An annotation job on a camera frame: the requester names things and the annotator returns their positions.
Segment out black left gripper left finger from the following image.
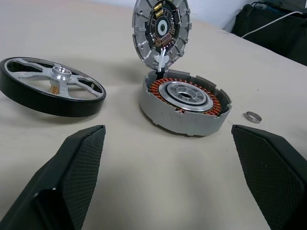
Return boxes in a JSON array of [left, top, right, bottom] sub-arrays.
[[0, 124, 106, 230]]

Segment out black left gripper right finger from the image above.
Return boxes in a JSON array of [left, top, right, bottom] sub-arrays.
[[231, 124, 307, 230]]

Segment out small silver bearing ring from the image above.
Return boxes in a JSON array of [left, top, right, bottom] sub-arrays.
[[244, 111, 262, 124]]

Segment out black rimmed silver rotor wheel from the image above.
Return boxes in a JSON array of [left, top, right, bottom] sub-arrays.
[[0, 56, 108, 118]]

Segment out small black object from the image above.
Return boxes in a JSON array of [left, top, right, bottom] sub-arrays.
[[139, 69, 234, 137]]

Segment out grey tape roll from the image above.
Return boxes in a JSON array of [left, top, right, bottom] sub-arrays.
[[131, 0, 193, 71]]

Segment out black equipment case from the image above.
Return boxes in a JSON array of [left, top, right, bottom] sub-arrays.
[[231, 2, 307, 67]]

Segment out white cable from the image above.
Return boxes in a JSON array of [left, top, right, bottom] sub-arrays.
[[241, 11, 300, 39]]

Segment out black cable bundle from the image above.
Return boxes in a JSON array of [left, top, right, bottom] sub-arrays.
[[242, 1, 307, 12]]

